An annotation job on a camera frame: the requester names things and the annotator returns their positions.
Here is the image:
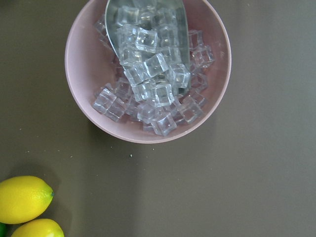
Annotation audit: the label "green lime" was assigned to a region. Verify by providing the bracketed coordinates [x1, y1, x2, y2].
[0, 223, 7, 237]

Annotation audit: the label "pink bowl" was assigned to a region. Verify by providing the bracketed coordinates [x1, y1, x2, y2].
[65, 0, 232, 144]

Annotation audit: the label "clear ice cubes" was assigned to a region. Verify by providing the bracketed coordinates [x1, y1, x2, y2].
[92, 0, 213, 136]

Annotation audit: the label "metal ice scoop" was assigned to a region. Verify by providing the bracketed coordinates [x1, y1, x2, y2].
[105, 0, 190, 95]

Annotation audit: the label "whole yellow lemon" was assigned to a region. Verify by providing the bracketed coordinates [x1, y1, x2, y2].
[0, 176, 54, 224]
[11, 219, 65, 237]

